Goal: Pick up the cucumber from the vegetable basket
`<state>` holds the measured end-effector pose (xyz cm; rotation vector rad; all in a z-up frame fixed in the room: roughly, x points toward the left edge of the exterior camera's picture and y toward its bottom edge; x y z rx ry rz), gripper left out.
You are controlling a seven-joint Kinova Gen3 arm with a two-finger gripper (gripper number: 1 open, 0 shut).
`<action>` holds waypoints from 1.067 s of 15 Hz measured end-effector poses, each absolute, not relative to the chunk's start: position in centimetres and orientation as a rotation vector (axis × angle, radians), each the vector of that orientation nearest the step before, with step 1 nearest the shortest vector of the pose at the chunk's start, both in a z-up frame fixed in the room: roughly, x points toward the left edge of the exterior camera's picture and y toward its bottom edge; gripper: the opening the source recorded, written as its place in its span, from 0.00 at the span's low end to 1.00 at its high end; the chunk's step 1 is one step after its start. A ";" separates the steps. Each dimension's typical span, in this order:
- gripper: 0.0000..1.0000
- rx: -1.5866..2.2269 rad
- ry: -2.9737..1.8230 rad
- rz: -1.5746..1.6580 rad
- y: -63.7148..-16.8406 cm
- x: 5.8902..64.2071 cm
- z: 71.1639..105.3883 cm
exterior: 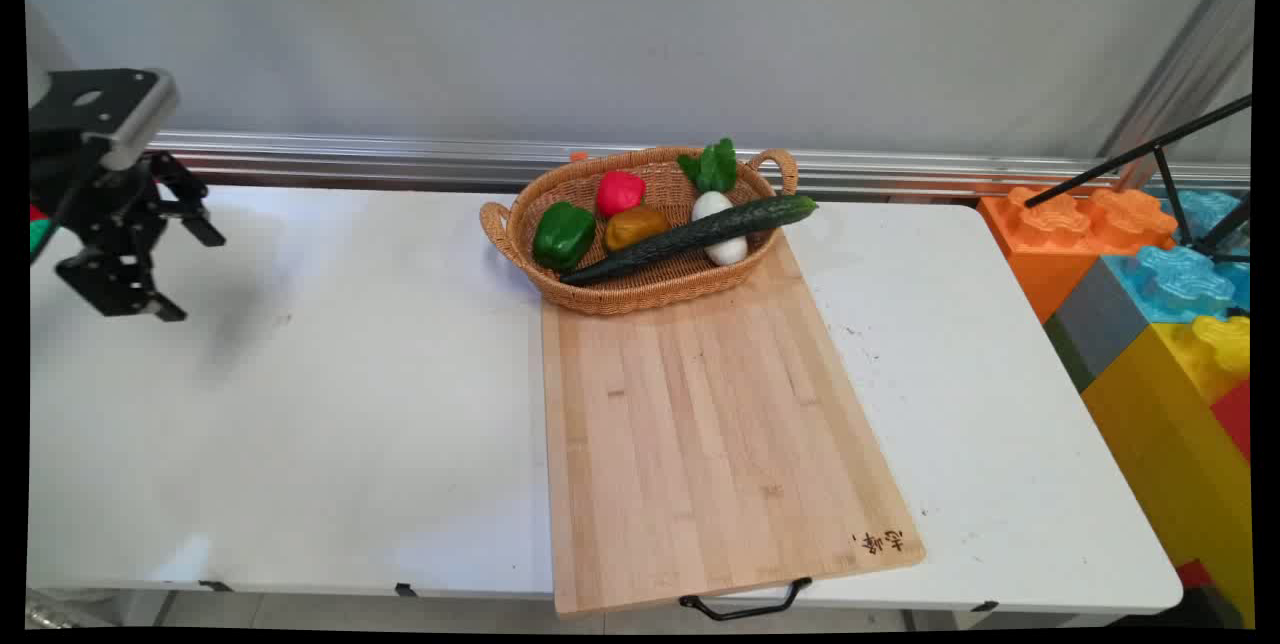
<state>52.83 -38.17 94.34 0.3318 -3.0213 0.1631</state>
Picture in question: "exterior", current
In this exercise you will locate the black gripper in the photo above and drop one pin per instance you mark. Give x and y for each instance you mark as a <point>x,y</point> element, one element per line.
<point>105,199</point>

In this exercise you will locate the long dark green cucumber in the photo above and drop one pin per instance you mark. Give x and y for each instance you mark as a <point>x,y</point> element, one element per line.
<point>690,237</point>

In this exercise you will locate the green foam block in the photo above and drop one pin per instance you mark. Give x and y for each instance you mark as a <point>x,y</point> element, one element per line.
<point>39,236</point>

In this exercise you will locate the red foam block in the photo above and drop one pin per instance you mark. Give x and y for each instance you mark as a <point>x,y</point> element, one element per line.
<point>37,213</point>

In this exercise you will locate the green bell pepper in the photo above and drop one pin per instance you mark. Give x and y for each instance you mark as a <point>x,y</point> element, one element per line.
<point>563,235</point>

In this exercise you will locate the red bell pepper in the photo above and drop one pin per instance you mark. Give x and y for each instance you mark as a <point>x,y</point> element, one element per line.
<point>620,192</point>

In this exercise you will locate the woven wicker basket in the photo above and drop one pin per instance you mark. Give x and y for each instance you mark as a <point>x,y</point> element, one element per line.
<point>640,269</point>

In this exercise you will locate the white radish with green leaves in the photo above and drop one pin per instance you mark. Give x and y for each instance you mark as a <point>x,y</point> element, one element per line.
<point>712,169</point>

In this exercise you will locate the wooden cutting board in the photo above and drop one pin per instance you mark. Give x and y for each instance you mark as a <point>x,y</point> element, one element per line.
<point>700,424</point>

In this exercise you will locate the orange giant toy brick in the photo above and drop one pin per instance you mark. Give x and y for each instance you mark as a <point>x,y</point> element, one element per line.
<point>1050,234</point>

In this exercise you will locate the grey giant toy brick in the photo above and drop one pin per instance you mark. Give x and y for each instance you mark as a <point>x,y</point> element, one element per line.
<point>1100,314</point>

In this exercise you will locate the black tripod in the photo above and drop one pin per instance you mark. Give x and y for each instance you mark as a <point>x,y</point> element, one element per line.
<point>1165,159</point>

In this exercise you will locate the blue giant toy brick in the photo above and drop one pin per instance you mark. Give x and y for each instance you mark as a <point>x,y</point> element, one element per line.
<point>1180,279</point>

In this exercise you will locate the yellow giant toy brick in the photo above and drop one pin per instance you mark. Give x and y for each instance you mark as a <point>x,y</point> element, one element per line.
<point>1170,424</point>

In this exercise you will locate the red giant toy brick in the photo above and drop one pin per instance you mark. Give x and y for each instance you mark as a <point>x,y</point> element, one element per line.
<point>1235,419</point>

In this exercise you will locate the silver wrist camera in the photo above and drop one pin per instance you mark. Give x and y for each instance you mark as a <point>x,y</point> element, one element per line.
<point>135,124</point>

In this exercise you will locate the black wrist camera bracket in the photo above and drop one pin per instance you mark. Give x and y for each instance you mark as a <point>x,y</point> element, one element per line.
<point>75,99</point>

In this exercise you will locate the aluminium rail along wall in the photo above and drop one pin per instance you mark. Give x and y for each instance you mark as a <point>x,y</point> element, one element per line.
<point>400,156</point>

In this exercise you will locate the slanted aluminium frame post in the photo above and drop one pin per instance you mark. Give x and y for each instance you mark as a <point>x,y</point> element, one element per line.
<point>1190,54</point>

